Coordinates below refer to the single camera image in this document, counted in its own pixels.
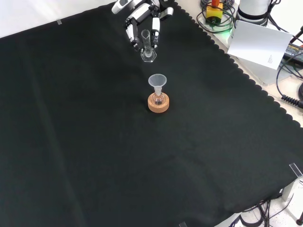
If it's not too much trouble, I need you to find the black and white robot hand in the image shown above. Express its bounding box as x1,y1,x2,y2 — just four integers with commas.
111,0,175,52

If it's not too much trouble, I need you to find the clear glass graduated cylinder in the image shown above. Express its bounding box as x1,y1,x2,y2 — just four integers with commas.
140,29,158,63

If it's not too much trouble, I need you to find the clear round-bottom flask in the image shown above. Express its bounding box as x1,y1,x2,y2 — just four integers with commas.
152,89,166,106

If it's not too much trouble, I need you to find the clear plastic funnel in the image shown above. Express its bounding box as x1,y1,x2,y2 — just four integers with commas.
148,74,168,96

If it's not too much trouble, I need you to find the yellow stop button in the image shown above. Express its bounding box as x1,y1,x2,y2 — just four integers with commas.
205,0,224,26

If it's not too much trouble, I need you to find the pale board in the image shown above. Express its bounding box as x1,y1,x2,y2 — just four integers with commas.
227,19,294,70

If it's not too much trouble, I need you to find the white box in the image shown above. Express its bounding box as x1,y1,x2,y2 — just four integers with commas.
227,53,283,86

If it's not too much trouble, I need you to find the black bench cloth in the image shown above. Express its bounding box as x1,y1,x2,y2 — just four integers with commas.
0,0,303,227

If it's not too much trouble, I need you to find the black power adapter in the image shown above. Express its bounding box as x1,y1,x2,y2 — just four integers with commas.
283,43,303,64

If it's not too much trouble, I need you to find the green cable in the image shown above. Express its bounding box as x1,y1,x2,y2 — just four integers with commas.
196,7,237,34

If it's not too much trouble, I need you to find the brown cork ring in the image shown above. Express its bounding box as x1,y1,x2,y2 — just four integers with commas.
147,92,171,114

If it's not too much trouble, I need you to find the black ribbed cable plug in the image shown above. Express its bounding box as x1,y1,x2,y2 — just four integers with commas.
281,94,303,107

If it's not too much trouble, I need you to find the black cable bundle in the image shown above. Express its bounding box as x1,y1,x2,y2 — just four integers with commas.
231,199,294,227

